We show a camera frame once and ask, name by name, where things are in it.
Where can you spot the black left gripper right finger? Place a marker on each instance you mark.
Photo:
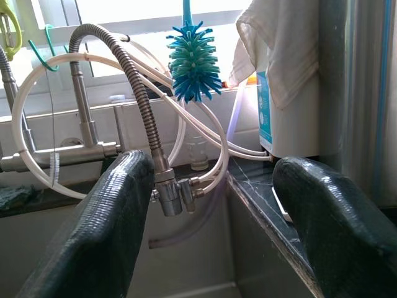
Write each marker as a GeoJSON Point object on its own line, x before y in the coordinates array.
{"type": "Point", "coordinates": [341, 232]}

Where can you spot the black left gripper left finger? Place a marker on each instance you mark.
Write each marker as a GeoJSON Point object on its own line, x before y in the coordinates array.
{"type": "Point", "coordinates": [102, 232]}

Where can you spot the small white plastic holder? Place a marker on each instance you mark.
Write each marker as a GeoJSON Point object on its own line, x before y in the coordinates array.
{"type": "Point", "coordinates": [283, 211]}

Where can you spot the teal scrub pad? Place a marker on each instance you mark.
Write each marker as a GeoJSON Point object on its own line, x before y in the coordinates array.
{"type": "Point", "coordinates": [14, 197]}

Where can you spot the stainless steel sink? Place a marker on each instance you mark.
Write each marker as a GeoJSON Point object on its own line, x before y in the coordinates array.
{"type": "Point", "coordinates": [201, 264]}

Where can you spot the steel faucet mixer pipe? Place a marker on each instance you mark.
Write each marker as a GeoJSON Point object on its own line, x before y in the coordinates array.
{"type": "Point", "coordinates": [85, 124]}

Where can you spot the white water purifier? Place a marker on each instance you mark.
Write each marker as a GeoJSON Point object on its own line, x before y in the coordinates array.
{"type": "Point", "coordinates": [291, 124]}

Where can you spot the white water tube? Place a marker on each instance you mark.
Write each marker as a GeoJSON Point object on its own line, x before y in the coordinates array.
{"type": "Point", "coordinates": [248, 153]}
{"type": "Point", "coordinates": [13, 130]}

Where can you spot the small clear glass jar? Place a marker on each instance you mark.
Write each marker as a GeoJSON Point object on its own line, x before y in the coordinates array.
{"type": "Point", "coordinates": [198, 155]}

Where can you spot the blue bottle brush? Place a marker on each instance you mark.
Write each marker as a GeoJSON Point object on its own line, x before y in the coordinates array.
{"type": "Point", "coordinates": [193, 62]}

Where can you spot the beige cloth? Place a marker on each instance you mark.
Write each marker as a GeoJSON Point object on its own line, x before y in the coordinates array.
{"type": "Point", "coordinates": [285, 46]}

